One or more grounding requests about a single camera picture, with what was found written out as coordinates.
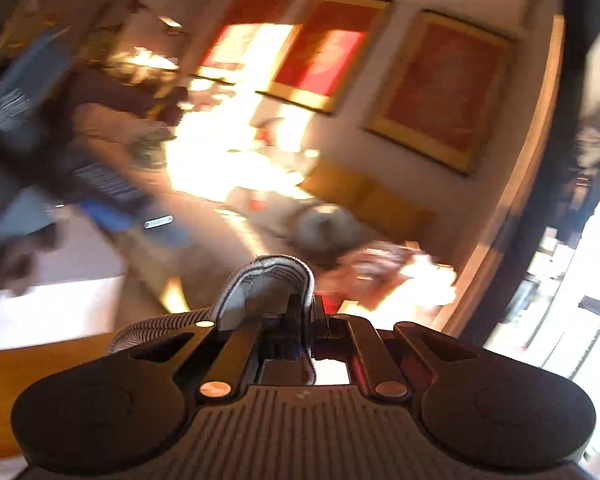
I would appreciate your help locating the red framed wall picture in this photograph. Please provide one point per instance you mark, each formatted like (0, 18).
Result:
(445, 90)
(230, 25)
(330, 45)

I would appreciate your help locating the person's left hand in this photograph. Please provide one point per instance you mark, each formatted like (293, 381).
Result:
(10, 265)

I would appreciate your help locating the grey round pillow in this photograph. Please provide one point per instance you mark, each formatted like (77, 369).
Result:
(315, 225)

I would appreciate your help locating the pink clothes pile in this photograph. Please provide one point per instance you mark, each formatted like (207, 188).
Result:
(380, 265)

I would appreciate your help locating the grey striped garment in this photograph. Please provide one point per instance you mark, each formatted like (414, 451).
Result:
(275, 267)

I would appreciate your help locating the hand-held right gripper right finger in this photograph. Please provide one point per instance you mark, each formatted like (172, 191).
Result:
(367, 355)

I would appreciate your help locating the beige sofa bed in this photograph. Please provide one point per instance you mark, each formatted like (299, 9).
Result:
(370, 195)

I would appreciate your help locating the green plush toy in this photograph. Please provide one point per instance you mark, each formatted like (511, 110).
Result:
(150, 150)

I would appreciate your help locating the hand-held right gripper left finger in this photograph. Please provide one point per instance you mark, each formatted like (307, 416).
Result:
(240, 350)

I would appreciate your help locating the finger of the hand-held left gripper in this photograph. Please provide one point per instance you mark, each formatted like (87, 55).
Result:
(110, 217)

